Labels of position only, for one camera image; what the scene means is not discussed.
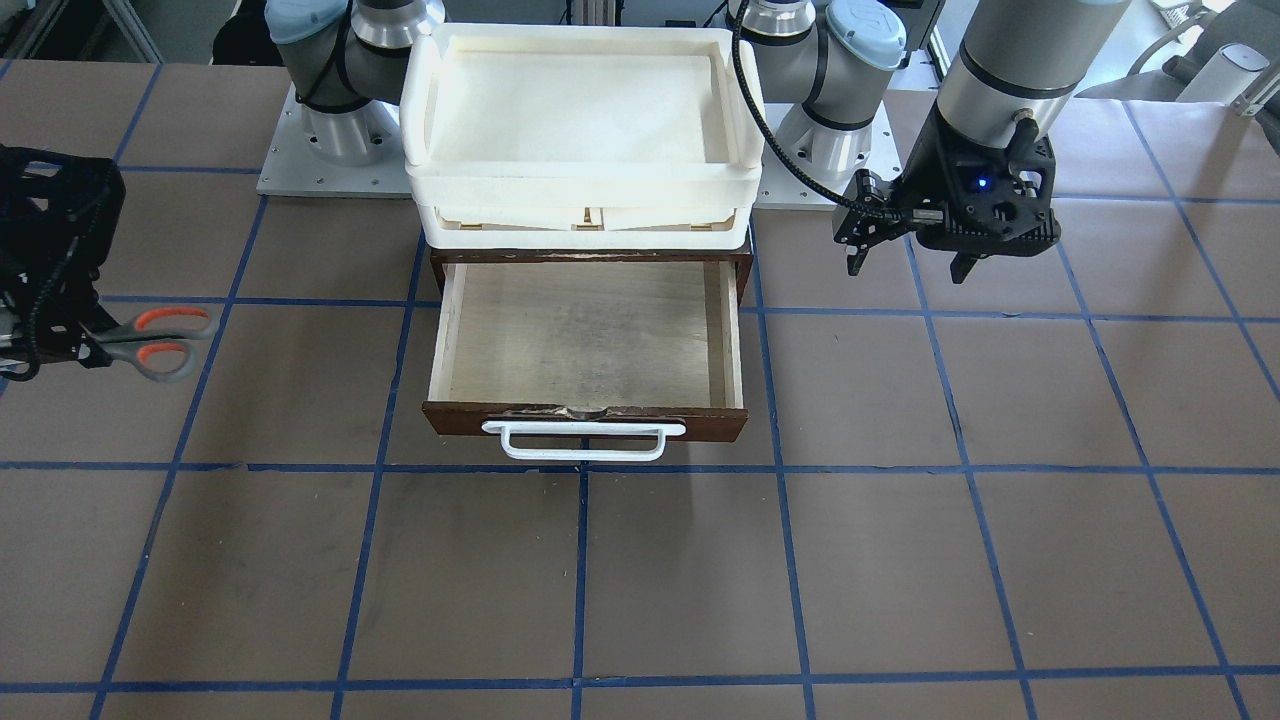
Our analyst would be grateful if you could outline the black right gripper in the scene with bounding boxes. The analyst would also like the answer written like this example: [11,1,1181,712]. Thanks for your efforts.
[1,146,125,375]

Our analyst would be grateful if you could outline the white plastic tray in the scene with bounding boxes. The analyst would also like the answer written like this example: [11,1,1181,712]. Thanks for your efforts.
[399,23,764,251]

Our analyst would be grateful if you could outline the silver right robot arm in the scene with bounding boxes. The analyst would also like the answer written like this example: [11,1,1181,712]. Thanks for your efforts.
[3,1,445,382]

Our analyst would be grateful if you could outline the light wooden drawer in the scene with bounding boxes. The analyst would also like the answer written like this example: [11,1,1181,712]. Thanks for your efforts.
[422,261,749,462]

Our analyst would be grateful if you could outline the dark brown wooden cabinet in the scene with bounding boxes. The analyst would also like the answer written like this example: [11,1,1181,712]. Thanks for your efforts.
[426,241,754,304]

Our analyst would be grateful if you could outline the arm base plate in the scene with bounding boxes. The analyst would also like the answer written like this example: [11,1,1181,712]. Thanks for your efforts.
[754,99,902,210]
[257,87,411,199]

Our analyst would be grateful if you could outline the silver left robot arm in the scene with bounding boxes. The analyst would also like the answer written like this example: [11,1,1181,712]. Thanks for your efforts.
[723,1,1126,284]

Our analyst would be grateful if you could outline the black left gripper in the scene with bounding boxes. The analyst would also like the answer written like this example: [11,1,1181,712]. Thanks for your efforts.
[835,108,1061,284]

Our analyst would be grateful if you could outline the black corrugated cable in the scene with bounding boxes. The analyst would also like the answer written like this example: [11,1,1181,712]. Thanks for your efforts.
[728,10,901,223]

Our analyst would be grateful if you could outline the orange grey scissors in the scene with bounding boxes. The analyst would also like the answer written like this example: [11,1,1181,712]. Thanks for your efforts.
[99,305,219,383]

